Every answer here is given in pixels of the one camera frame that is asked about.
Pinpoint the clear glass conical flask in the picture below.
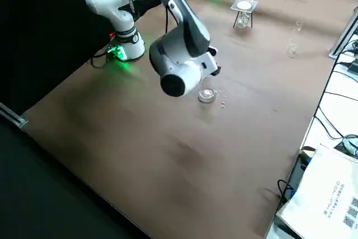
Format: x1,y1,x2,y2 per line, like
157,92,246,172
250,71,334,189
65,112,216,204
197,84,218,104

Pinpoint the clear glass alcohol lamp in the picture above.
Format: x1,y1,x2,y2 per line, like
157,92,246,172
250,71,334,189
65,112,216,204
236,12,251,29

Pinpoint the square gauze plate white centre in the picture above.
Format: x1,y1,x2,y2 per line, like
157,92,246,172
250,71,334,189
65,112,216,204
230,0,258,12

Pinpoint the small clear glass beaker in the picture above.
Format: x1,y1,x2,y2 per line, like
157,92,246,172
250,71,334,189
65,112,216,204
286,37,299,59

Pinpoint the white printed paper bag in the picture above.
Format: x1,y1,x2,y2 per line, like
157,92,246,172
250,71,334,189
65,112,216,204
275,143,358,239

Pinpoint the aluminium frame post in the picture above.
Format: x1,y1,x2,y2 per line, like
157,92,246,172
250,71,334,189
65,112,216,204
329,12,358,59
0,103,29,129

